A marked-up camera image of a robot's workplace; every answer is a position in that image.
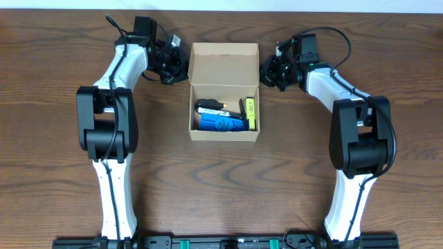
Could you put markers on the blue plastic tool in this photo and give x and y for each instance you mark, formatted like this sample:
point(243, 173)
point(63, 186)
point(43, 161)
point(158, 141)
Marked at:
point(209, 122)

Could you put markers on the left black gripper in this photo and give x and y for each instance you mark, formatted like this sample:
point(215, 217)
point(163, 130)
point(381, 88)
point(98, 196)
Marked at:
point(176, 66)

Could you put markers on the cardboard box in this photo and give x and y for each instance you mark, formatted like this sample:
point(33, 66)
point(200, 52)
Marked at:
point(227, 73)

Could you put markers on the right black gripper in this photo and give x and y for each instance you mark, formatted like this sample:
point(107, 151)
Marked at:
point(273, 72)

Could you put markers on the red black stapler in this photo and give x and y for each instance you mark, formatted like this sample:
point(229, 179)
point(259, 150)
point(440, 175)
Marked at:
point(243, 115)

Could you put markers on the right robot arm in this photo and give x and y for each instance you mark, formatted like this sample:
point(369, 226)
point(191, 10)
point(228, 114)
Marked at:
point(362, 139)

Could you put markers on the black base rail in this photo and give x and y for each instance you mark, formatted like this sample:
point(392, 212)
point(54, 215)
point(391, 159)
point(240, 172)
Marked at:
point(292, 239)

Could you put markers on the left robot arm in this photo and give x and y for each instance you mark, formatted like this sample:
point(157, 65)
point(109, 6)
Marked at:
point(107, 123)

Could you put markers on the black white marker pen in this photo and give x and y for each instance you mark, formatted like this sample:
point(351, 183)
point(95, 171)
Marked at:
point(227, 114)

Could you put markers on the yellow highlighter pen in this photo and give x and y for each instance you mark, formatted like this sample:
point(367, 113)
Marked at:
point(250, 113)

